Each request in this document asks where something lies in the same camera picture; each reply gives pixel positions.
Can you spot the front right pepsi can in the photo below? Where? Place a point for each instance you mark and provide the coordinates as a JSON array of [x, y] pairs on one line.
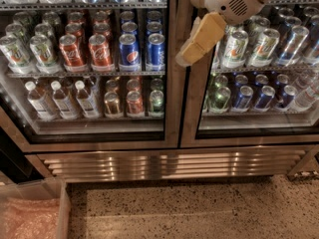
[[155, 49]]

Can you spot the right fridge left blue can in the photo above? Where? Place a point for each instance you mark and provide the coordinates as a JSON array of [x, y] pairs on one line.
[[243, 98]]

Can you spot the right fridge green can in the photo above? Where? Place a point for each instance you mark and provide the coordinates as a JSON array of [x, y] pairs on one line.
[[220, 99]]

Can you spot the front left coca-cola can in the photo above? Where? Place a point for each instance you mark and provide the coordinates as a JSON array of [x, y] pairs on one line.
[[71, 51]]

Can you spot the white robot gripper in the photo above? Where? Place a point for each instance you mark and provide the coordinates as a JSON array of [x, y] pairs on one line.
[[230, 1]]

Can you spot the front right coca-cola can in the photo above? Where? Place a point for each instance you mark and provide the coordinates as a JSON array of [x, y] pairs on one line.
[[100, 52]]

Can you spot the clear plastic bin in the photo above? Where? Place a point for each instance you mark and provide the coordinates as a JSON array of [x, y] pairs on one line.
[[46, 189]]

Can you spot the front left pepsi can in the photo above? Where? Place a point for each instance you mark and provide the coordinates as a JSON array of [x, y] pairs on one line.
[[129, 50]]

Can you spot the pink bubble wrap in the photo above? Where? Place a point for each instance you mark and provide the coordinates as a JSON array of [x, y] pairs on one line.
[[29, 219]]

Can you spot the fridge 7up can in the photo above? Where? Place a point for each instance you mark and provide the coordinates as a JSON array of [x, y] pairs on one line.
[[235, 48], [263, 49]]

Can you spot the front brown soda can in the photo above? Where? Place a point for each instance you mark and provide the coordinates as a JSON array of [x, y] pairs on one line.
[[113, 105]]

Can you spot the right fridge water bottle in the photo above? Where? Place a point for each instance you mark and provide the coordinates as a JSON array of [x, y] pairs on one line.
[[306, 98]]

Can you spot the pepsi can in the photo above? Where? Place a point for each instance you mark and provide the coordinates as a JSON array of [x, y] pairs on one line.
[[129, 50], [155, 49]]

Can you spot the right fridge left 7up can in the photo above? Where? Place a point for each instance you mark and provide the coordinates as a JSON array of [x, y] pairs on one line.
[[235, 48]]

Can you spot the left fridge upper wire shelf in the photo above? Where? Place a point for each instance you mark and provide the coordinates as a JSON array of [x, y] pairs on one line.
[[75, 5]]

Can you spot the left water bottle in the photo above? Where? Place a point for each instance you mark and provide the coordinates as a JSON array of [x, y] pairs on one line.
[[41, 101]]

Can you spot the front left 7up can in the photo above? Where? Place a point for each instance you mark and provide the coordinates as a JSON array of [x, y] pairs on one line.
[[15, 51]]

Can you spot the left fridge middle wire shelf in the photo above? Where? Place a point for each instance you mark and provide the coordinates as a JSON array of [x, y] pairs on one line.
[[102, 74]]

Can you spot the glass fridge door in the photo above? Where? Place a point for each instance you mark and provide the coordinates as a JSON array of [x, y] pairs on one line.
[[250, 127], [144, 131]]

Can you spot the front orange soda can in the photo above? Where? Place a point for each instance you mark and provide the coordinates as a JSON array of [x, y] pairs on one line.
[[135, 103]]

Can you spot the steel fridge bottom grille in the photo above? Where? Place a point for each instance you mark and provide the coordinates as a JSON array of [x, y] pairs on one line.
[[170, 164]]

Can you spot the coca-cola can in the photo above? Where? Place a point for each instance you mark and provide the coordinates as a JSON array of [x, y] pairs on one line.
[[71, 51], [100, 52]]

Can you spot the front green soda can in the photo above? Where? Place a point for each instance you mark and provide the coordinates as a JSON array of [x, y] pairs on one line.
[[156, 102]]

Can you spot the fridge wire shelf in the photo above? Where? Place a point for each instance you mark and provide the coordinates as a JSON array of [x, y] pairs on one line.
[[102, 74], [75, 5]]

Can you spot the right fridge silver blue can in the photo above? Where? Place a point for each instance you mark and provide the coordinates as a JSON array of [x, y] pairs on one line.
[[288, 52]]

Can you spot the middle water bottle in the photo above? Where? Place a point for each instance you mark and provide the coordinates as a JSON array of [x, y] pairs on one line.
[[64, 101]]

